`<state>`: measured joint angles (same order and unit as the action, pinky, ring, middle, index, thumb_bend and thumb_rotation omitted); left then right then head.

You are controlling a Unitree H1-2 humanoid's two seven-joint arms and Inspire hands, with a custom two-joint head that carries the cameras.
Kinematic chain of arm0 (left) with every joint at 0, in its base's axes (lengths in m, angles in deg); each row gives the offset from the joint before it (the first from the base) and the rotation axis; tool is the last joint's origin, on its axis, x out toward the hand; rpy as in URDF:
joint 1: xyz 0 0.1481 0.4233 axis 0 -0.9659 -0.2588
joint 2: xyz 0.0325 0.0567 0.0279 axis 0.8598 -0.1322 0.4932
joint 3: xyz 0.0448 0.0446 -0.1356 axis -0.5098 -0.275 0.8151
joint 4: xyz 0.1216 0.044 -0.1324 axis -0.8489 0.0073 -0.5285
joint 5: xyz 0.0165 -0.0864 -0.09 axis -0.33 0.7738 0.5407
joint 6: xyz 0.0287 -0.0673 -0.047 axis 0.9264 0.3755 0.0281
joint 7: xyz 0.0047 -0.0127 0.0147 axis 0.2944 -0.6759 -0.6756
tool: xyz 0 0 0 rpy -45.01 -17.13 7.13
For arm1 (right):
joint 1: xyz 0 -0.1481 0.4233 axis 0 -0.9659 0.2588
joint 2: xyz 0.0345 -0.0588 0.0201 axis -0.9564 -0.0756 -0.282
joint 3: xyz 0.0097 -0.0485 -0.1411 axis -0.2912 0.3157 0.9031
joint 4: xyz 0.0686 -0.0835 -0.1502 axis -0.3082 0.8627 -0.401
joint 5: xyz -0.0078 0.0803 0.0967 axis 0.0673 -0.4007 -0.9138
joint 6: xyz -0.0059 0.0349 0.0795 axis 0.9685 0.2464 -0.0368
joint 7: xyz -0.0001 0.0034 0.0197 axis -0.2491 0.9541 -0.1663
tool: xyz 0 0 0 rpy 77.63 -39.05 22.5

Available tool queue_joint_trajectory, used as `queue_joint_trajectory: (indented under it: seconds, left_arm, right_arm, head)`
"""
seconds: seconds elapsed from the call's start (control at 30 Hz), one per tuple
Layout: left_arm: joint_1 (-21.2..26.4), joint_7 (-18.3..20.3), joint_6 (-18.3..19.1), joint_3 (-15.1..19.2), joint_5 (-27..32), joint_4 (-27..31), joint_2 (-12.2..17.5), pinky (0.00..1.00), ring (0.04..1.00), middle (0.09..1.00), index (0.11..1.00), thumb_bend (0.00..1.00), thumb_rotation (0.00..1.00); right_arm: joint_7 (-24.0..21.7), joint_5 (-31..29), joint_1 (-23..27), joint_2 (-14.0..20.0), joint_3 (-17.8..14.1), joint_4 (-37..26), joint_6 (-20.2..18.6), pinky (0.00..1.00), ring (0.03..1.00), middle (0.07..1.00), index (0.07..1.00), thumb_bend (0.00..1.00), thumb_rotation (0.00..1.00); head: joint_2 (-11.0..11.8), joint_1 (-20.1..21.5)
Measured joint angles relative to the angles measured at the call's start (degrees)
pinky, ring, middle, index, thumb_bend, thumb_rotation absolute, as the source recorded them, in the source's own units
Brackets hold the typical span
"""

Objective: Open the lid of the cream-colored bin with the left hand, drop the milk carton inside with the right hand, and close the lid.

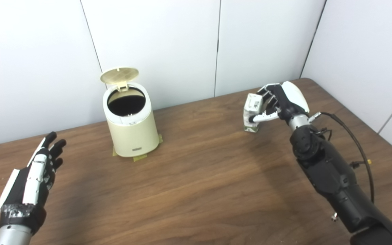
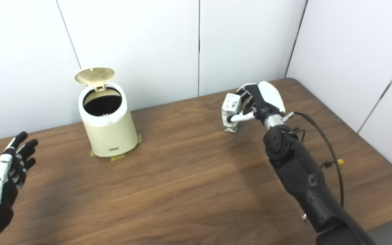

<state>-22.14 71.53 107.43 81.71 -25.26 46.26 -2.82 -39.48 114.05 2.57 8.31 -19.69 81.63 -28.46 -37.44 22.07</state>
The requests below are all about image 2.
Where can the white green milk carton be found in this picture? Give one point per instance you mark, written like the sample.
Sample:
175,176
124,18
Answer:
230,105

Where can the cream-colored bin body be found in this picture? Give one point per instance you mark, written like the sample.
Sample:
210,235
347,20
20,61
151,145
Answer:
111,136

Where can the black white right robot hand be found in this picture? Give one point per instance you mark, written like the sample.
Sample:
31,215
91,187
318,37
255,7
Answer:
267,98

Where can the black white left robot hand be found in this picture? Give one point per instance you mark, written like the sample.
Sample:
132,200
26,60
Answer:
2,190

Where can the cream round bin lid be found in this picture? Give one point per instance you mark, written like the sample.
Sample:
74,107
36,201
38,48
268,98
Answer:
94,75

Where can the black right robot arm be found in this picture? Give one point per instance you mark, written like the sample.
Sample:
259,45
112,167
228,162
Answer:
301,173

